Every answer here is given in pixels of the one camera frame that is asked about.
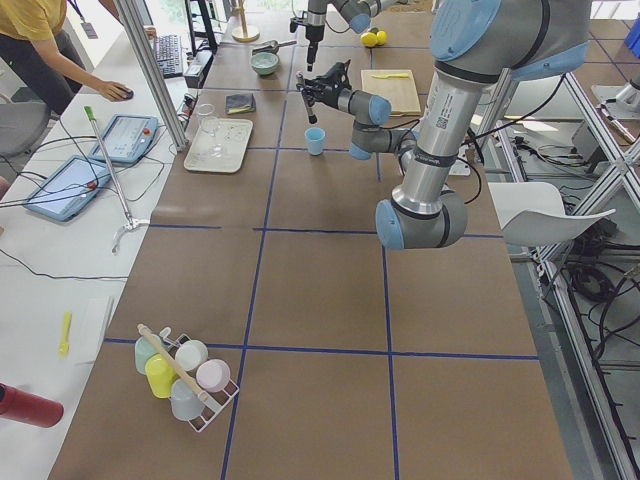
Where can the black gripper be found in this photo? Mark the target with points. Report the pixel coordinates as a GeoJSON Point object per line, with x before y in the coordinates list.
{"type": "Point", "coordinates": [327, 93]}
{"type": "Point", "coordinates": [313, 33]}

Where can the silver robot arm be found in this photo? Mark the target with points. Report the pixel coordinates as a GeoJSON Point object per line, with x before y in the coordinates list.
{"type": "Point", "coordinates": [472, 42]}

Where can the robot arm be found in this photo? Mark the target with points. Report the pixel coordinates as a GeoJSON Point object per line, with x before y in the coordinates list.
{"type": "Point", "coordinates": [357, 15]}

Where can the light blue plastic cup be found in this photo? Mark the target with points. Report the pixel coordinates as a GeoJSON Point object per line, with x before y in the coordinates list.
{"type": "Point", "coordinates": [315, 140]}

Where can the whole yellow lemon lower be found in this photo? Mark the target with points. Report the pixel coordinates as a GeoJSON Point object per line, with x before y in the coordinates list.
{"type": "Point", "coordinates": [369, 39]}

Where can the whole yellow lemon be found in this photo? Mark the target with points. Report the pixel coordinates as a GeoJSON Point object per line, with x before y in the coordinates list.
{"type": "Point", "coordinates": [381, 38]}
{"type": "Point", "coordinates": [369, 39]}

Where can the whole yellow lemon upper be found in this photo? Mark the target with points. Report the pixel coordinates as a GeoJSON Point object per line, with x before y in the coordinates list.
{"type": "Point", "coordinates": [381, 38]}

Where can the wooden cup tree stand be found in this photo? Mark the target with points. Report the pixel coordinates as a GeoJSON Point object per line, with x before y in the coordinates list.
{"type": "Point", "coordinates": [244, 32]}

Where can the person's right hand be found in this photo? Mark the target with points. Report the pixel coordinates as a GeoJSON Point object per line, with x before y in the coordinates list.
{"type": "Point", "coordinates": [114, 91]}

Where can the stainless steel ice scoop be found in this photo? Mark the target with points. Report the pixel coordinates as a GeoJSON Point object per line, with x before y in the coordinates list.
{"type": "Point", "coordinates": [272, 46]}

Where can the green bowl of ice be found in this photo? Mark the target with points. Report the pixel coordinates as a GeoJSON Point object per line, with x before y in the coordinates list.
{"type": "Point", "coordinates": [264, 63]}

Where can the bamboo cutting board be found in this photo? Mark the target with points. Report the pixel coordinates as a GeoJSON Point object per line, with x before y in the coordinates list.
{"type": "Point", "coordinates": [401, 93]}

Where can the yellow plastic knife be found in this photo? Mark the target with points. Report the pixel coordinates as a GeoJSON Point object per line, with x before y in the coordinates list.
{"type": "Point", "coordinates": [400, 75]}

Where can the grey folded cloth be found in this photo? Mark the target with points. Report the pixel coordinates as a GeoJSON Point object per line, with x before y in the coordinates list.
{"type": "Point", "coordinates": [239, 103]}

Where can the cream bear serving tray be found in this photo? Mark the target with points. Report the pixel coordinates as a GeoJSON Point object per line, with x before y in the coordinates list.
{"type": "Point", "coordinates": [234, 135]}

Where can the clear wine glass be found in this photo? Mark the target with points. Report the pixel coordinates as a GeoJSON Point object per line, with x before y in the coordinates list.
{"type": "Point", "coordinates": [209, 124]}

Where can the black keyboard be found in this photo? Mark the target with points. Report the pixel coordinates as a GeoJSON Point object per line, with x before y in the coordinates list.
{"type": "Point", "coordinates": [167, 50]}

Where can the white chair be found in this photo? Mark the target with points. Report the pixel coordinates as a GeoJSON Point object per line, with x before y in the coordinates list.
{"type": "Point", "coordinates": [532, 214]}

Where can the near blue teach pendant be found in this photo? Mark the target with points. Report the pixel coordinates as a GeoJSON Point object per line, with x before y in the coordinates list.
{"type": "Point", "coordinates": [69, 189]}

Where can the person in yellow shirt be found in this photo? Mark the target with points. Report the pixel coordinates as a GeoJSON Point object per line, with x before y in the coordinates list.
{"type": "Point", "coordinates": [36, 47]}

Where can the yellow plastic fork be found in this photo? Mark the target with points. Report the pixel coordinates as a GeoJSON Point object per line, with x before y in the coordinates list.
{"type": "Point", "coordinates": [63, 347]}

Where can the red thermos bottle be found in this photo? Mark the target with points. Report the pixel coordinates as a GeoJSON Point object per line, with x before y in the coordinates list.
{"type": "Point", "coordinates": [28, 408]}

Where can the aluminium frame post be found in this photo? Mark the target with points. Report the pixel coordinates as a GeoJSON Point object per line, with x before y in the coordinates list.
{"type": "Point", "coordinates": [133, 25]}

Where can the green handled reacher grabber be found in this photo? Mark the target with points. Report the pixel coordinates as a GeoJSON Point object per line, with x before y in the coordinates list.
{"type": "Point", "coordinates": [132, 223]}

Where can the white wire cup rack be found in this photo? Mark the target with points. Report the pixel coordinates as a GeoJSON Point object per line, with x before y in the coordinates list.
{"type": "Point", "coordinates": [181, 370]}

